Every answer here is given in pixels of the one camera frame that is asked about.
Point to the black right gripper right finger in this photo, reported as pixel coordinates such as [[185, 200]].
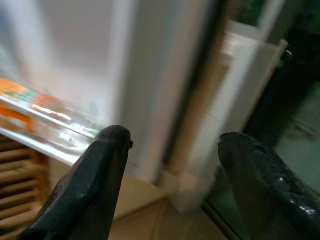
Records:
[[270, 195]]

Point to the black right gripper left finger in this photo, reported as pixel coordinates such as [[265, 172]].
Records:
[[85, 195]]

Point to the white-lined fridge door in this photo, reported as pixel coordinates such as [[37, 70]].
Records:
[[240, 75]]

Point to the green glass door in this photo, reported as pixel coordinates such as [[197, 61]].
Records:
[[302, 160]]

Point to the wooden wine rack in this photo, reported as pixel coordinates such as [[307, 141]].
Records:
[[20, 180]]

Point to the orange green food packet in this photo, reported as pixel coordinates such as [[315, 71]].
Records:
[[22, 100]]

